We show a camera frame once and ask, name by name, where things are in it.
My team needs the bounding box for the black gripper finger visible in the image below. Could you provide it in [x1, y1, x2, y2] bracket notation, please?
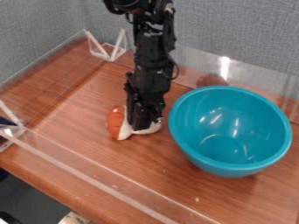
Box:
[144, 101, 164, 130]
[127, 97, 144, 131]

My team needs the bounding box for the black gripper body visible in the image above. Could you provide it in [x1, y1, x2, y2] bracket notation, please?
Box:
[125, 34, 175, 105]

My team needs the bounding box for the blue plastic bowl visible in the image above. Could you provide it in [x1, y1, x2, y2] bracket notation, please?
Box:
[168, 86, 292, 178]

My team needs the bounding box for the clear acrylic barrier wall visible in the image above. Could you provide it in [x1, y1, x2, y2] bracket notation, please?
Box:
[0, 31, 299, 224]

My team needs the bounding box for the red and white toy mushroom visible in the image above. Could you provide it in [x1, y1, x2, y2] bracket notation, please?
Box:
[106, 105, 163, 141]

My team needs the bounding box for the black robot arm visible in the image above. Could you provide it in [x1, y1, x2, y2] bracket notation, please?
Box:
[102, 0, 179, 131]

